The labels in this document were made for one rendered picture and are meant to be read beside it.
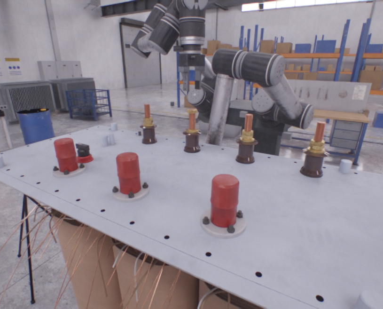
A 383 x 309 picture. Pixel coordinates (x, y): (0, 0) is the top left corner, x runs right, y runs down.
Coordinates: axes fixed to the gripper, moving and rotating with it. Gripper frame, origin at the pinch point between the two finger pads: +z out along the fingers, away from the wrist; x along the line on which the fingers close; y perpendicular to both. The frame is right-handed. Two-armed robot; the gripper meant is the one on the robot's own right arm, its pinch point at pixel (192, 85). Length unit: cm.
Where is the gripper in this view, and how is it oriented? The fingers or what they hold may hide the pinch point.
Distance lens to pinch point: 107.9
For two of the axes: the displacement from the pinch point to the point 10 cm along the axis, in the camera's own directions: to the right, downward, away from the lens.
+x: 6.1, -2.9, 7.4
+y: 7.9, 2.2, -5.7
